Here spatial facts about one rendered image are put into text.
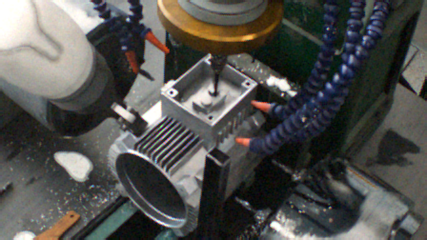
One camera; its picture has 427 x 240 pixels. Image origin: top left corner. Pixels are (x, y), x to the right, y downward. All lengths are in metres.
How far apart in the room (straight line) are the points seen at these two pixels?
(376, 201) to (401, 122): 0.64
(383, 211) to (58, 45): 0.52
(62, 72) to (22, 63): 0.06
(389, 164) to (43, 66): 0.95
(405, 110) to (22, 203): 0.89
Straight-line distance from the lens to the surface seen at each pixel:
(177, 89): 1.17
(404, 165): 1.59
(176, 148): 1.12
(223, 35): 0.96
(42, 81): 0.82
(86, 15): 1.24
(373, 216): 1.03
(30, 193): 1.45
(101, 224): 1.26
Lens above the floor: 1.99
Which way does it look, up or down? 50 degrees down
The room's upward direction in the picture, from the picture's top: 3 degrees clockwise
